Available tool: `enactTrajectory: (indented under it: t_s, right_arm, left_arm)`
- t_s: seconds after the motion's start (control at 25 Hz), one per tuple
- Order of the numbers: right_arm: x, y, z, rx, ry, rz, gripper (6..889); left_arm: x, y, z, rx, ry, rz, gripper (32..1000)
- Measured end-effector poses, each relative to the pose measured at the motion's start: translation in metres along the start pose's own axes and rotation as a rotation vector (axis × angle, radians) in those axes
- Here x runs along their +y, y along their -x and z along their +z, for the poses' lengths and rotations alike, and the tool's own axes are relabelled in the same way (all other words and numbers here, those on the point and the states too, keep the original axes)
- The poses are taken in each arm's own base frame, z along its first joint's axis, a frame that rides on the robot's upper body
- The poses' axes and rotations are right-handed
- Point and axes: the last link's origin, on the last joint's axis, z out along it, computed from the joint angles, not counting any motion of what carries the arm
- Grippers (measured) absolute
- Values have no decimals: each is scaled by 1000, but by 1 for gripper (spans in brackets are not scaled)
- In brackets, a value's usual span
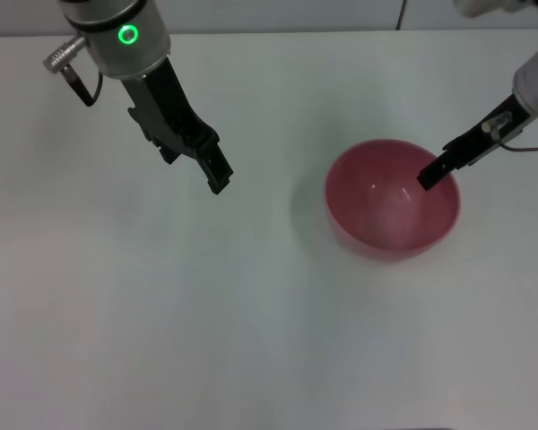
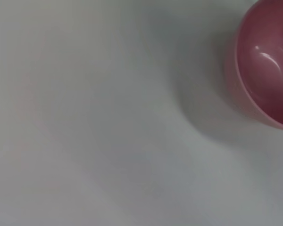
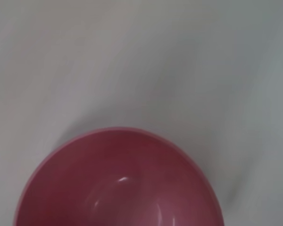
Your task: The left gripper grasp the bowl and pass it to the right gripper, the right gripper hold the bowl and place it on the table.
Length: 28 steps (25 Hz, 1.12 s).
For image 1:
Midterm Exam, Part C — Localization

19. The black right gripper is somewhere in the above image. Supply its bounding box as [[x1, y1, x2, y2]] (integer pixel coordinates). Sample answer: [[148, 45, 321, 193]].
[[417, 93, 535, 192]]

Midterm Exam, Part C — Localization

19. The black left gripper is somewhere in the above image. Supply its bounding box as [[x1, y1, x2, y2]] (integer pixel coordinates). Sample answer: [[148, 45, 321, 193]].
[[123, 57, 235, 196]]

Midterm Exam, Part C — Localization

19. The pink plastic bowl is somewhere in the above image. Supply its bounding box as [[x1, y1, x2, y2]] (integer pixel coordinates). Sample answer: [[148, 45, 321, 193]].
[[324, 139, 462, 266]]

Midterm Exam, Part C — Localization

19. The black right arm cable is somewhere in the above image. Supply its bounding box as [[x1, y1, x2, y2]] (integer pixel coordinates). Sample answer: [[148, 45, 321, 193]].
[[497, 136, 538, 152]]

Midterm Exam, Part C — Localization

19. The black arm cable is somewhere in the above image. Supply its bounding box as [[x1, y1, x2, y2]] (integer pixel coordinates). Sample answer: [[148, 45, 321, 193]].
[[61, 65, 105, 108], [497, 136, 538, 152]]

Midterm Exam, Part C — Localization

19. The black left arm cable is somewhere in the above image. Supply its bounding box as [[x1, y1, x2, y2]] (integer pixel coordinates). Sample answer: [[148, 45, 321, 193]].
[[61, 65, 105, 108]]

